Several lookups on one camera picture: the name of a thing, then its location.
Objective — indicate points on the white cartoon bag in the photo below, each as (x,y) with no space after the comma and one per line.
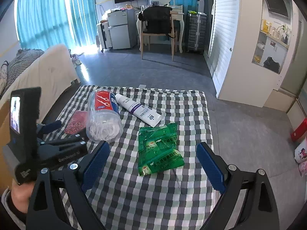
(301,152)

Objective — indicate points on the cardboard box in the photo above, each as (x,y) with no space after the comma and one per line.
(5,176)

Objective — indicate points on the white vanity desk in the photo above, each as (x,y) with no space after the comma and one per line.
(179,17)

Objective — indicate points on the wooden chair with black bag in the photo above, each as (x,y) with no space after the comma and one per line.
(159,21)

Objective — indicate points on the white purple cream tube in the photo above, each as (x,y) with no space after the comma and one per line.
(146,114)

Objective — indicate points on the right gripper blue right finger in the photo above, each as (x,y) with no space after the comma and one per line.
(259,208)

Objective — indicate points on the floral pillow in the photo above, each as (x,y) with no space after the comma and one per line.
(3,77)

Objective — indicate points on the person left hand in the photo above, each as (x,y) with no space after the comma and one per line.
(21,195)

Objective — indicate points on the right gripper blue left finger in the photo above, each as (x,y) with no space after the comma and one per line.
(46,208)

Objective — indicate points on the dark drawer tower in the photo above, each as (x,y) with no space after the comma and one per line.
(196,25)

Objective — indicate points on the silver mini fridge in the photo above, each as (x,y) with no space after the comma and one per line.
(122,28)

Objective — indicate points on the clear cotton swab jar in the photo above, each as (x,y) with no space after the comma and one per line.
(103,119)

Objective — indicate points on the green snack packet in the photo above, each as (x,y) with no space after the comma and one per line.
(157,149)

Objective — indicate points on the black range hood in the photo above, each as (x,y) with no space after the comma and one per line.
(282,8)

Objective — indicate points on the blue curtains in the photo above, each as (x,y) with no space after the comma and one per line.
(45,23)

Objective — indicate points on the red patterned card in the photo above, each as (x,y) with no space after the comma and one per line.
(76,123)

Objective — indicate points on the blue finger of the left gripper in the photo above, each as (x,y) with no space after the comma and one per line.
(43,129)

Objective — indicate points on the grey checked blanket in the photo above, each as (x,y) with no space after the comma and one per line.
(24,58)

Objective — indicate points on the red fire extinguisher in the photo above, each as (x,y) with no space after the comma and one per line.
(300,131)

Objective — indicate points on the white louvered wardrobe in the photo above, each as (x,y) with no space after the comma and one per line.
(251,51)

